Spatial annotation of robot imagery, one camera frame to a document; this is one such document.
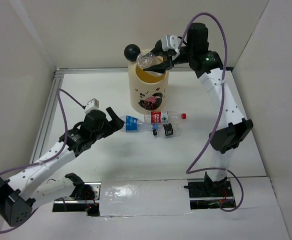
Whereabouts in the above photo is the blue label crushed bottle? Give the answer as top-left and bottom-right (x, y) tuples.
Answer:
(120, 115), (158, 133)

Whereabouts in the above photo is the clear unlabelled plastic bottle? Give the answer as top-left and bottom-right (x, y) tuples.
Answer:
(136, 51), (163, 77)

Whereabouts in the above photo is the red label clear bottle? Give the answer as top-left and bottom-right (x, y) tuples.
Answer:
(144, 111), (186, 125)

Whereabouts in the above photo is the black label black cap bottle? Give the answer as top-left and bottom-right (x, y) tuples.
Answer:
(152, 123), (181, 138)

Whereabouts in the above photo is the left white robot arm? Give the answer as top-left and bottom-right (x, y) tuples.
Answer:
(0, 107), (124, 228)

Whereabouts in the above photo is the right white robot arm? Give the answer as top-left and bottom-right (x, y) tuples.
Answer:
(146, 23), (253, 196)

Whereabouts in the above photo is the cream bin with black ears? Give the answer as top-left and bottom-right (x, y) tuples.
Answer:
(124, 44), (169, 114)

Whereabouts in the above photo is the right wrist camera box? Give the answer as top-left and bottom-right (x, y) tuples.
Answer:
(161, 35), (181, 54)

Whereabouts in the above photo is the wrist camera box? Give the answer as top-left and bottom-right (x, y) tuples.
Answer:
(84, 98), (99, 114)
(161, 35), (181, 54)

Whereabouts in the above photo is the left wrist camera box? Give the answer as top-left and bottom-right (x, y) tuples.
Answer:
(84, 98), (99, 114)

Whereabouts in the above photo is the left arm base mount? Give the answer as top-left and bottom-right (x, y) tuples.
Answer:
(52, 173), (101, 217)

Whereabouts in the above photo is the aluminium frame rail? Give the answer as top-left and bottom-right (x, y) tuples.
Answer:
(32, 69), (64, 160)

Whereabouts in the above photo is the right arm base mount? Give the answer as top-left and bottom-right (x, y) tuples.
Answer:
(184, 173), (236, 210)

